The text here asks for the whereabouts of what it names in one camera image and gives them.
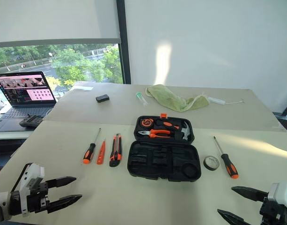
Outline large orange black screwdriver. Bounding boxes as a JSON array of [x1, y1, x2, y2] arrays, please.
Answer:
[[213, 135, 240, 180]]

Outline small orange black screwdriver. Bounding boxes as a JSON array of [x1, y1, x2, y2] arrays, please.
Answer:
[[82, 127, 102, 165]]

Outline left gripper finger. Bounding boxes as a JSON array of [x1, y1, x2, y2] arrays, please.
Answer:
[[47, 194, 83, 215], [46, 176, 77, 189]]

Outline clear tube green cap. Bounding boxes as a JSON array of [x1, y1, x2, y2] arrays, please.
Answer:
[[135, 91, 149, 107]]

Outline green towel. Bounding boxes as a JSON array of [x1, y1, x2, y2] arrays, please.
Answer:
[[145, 84, 210, 113]]

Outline orange tester pen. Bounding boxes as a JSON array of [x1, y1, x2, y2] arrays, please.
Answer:
[[96, 138, 107, 165]]

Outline black electrical tape roll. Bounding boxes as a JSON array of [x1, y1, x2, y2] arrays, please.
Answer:
[[203, 155, 221, 171]]

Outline dark window frame post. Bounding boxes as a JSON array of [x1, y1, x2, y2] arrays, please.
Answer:
[[116, 0, 132, 85]]

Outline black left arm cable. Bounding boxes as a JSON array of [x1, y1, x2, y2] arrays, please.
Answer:
[[10, 162, 33, 193]]

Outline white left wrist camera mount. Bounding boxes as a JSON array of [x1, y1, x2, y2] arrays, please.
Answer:
[[18, 163, 45, 218]]

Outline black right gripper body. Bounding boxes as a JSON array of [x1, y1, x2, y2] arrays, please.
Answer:
[[259, 197, 287, 225]]

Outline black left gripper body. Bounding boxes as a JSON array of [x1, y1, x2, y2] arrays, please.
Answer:
[[28, 181, 51, 214]]

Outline white roller blind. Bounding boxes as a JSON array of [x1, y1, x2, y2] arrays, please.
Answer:
[[0, 0, 122, 49]]

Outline orange handled pliers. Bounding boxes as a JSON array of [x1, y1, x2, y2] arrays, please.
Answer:
[[137, 129, 172, 139]]

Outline orange black utility knife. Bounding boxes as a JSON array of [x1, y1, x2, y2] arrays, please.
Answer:
[[109, 133, 123, 168]]

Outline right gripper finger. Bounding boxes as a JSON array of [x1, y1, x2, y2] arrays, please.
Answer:
[[230, 186, 269, 202], [217, 209, 252, 225]]

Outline orange black tape measure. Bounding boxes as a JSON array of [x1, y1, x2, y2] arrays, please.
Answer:
[[139, 118, 155, 128]]

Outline black plastic tool case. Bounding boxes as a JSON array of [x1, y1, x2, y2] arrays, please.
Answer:
[[127, 112, 202, 184]]

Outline claw hammer black handle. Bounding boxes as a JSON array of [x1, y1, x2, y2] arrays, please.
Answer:
[[156, 119, 192, 142]]

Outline open laptop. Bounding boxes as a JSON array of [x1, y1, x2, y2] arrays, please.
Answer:
[[0, 71, 58, 132]]

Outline small black box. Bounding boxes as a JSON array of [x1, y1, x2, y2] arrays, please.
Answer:
[[95, 94, 110, 103]]

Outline white adapter with cable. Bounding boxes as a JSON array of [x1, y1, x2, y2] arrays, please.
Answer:
[[207, 96, 245, 105]]

